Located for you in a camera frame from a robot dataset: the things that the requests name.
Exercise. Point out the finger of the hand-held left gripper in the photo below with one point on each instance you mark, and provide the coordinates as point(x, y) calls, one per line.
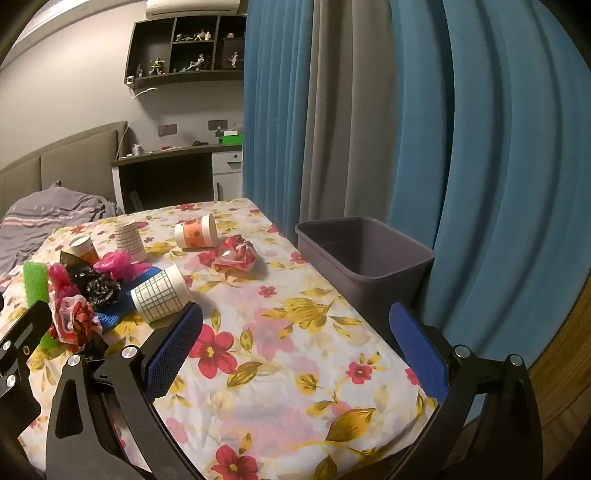
point(16, 401)
point(27, 327)

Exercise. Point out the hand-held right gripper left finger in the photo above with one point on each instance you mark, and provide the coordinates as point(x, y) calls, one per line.
point(173, 350)

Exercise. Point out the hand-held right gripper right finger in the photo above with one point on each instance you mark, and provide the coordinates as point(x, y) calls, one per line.
point(418, 353)

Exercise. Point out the blue foam mesh sleeve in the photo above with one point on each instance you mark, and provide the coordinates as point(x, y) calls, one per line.
point(115, 314)

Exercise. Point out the grey plastic bin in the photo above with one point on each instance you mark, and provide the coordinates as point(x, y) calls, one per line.
point(369, 272)

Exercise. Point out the pink plastic bag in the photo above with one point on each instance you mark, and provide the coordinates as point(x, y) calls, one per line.
point(115, 265)

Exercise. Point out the green foam mesh sleeve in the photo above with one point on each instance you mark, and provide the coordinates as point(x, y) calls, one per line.
point(36, 284)

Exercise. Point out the red and white plastic bag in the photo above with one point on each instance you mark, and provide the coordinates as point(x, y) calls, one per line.
point(74, 321)
point(238, 254)

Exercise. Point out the white grid paper cup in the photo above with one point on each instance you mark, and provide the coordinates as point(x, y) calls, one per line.
point(159, 293)
point(130, 240)

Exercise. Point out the magenta plastic bag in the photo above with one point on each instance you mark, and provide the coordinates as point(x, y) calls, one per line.
point(59, 277)

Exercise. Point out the black plastic bag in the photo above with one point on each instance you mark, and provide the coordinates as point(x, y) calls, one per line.
point(99, 288)
point(71, 259)

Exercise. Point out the orange dotted paper cup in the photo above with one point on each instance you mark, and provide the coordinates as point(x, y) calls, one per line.
point(84, 248)
point(196, 233)

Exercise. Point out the grey padded headboard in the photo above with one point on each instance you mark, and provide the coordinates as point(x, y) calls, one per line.
point(69, 161)

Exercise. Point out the white drawer cabinet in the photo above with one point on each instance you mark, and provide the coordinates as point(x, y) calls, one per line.
point(227, 177)

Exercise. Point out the dark top desk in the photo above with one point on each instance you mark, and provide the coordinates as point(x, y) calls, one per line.
point(161, 154)

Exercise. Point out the blue curtain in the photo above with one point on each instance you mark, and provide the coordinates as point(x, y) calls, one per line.
point(277, 115)
point(498, 161)

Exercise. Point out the green box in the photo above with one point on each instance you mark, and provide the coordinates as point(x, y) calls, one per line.
point(231, 140)

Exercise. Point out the grey curtain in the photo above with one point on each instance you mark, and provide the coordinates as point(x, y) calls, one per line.
point(341, 115)

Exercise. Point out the row of small figurines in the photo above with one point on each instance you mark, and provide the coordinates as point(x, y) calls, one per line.
point(198, 62)

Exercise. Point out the white air conditioner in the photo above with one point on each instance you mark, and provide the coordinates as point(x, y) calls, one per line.
point(194, 7)

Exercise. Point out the wall socket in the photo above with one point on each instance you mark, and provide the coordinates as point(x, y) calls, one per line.
point(167, 129)
point(217, 125)

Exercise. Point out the dark wall shelf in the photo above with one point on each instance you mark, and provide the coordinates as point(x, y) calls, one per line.
point(147, 50)

